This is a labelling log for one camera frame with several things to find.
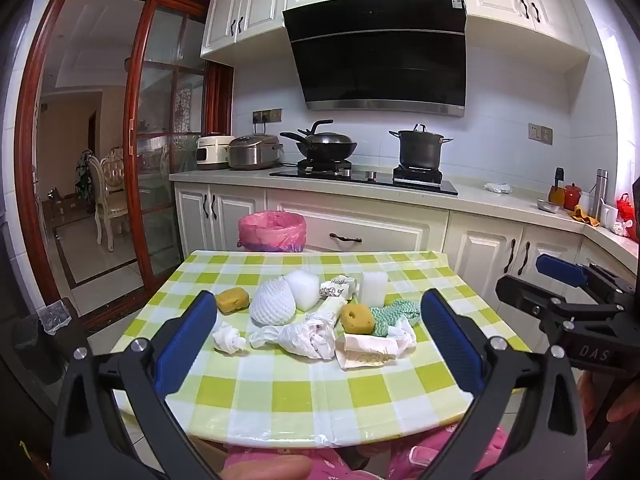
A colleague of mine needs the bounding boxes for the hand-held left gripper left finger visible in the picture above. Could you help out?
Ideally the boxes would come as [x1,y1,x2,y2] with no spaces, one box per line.
[55,290,221,480]

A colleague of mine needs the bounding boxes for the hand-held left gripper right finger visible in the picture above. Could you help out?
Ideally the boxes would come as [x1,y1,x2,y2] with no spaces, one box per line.
[415,289,591,480]

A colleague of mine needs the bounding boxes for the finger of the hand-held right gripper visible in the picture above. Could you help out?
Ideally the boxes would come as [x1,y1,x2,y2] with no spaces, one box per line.
[496,275,621,333]
[536,254,640,306]

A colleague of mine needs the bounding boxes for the small white tissue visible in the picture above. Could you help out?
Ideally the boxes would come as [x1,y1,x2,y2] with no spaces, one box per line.
[211,322,247,353]

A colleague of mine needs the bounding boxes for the large white tissue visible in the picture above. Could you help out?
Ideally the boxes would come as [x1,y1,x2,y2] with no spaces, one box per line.
[390,320,418,356]

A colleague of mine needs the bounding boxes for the green zigzag cloth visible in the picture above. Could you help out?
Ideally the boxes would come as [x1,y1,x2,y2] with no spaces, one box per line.
[370,299,423,338]

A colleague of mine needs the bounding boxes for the cream paper wrapper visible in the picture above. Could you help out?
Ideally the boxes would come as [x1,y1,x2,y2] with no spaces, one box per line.
[334,332,401,372]

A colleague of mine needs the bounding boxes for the yellow sponge with hole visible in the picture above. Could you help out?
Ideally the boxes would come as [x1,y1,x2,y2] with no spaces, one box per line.
[340,302,376,335]

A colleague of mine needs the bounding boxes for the rectangular white foam block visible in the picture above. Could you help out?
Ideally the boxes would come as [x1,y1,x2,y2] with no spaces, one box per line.
[359,271,390,307]

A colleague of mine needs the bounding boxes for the white foam fruit net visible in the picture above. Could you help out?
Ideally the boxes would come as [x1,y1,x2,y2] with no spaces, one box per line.
[250,277,297,325]

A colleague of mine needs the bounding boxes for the white plastic bag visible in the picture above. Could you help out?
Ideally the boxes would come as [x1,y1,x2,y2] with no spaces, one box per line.
[248,299,347,361]

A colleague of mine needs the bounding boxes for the small printed carton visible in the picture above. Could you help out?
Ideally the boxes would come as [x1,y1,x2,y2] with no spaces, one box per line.
[318,275,361,302]

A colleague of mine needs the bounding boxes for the rounded white foam block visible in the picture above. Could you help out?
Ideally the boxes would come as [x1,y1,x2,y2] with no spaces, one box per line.
[283,269,321,311]

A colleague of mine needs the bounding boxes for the trash bin with pink bag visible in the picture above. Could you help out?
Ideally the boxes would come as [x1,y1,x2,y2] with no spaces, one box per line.
[237,211,307,253]

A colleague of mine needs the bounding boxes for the person's right hand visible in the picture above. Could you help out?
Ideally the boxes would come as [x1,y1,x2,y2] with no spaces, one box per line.
[605,394,640,425]

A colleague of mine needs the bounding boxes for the person's left hand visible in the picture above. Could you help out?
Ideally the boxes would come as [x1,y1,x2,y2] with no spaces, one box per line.
[220,457,313,480]

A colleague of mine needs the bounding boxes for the yellow cloth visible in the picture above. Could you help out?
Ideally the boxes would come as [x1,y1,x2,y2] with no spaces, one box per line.
[570,205,601,226]

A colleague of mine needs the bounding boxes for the steel thermos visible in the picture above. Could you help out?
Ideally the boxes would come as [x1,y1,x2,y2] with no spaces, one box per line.
[592,169,608,218]

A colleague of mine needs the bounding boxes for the green checked tablecloth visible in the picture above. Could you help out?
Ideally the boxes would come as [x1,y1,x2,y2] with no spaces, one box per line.
[109,250,533,448]

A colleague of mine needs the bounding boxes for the clear plastic bag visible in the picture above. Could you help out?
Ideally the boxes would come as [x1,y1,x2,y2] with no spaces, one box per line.
[39,299,73,336]

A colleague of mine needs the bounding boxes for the white kitchen base cabinets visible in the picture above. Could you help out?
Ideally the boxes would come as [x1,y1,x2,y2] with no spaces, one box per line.
[169,167,640,361]

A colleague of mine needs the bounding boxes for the cream dining chair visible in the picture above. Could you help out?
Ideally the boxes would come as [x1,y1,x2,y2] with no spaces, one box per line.
[87,147,126,251]

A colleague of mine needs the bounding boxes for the person's pink pajamas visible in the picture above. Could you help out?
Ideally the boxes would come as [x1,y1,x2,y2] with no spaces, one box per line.
[222,422,640,480]

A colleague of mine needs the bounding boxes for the steel stock pot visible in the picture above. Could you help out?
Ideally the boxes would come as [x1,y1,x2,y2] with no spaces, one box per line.
[389,123,453,170]

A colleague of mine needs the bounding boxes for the black glass gas hob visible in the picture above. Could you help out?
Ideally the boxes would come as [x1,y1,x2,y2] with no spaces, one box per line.
[270,157,458,196]

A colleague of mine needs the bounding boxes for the red wooden sliding door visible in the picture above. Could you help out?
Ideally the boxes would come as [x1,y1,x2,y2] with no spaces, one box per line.
[15,0,233,331]

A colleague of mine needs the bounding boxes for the white rice cooker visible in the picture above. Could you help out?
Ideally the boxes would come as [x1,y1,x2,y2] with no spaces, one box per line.
[196,133,235,170]

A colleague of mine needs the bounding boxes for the silver rice cooker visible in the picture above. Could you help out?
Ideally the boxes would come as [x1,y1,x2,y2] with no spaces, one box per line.
[228,134,284,170]

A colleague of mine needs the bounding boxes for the black wok with lid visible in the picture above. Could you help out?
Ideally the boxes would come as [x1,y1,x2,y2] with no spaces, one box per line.
[280,120,359,161]

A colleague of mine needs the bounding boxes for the black range hood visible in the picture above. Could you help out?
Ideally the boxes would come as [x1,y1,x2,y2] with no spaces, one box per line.
[282,0,468,118]

